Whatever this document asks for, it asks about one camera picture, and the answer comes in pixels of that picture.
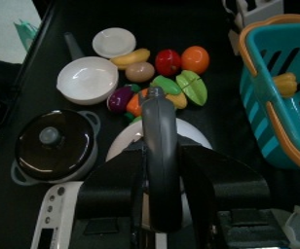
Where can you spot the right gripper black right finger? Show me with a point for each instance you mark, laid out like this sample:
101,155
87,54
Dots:
226,184

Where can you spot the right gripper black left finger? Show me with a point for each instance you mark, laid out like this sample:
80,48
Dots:
108,191

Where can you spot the white panel with black dots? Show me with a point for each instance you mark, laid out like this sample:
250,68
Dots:
52,210

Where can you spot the black pot lid grey knob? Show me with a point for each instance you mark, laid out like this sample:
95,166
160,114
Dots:
55,146

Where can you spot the orange toy carrot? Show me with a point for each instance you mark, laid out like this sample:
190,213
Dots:
134,105

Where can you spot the yellow toy corn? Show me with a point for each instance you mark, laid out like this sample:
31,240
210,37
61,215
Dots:
178,101

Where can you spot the purple toy eggplant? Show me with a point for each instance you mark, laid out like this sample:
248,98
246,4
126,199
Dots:
119,99

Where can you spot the light green sliced toy fruit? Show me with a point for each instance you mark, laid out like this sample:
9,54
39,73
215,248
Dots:
191,87

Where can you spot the yellow toy pepper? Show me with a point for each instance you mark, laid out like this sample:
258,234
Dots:
285,84

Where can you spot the green toy pepper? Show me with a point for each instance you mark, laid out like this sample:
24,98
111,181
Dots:
166,84

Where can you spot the beige toy egg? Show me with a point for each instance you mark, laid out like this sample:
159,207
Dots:
139,72

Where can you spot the orange toy fruit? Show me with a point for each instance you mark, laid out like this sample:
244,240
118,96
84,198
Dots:
195,60

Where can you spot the red toy tomato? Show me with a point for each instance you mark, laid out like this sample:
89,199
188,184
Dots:
167,62

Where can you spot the yellow toy banana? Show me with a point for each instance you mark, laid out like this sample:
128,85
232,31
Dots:
130,58

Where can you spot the small white bowl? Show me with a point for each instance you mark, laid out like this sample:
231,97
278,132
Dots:
112,42

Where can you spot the teal green floor object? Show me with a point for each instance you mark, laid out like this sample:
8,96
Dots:
25,34

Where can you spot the white toy knife block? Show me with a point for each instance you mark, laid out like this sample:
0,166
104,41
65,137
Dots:
260,13

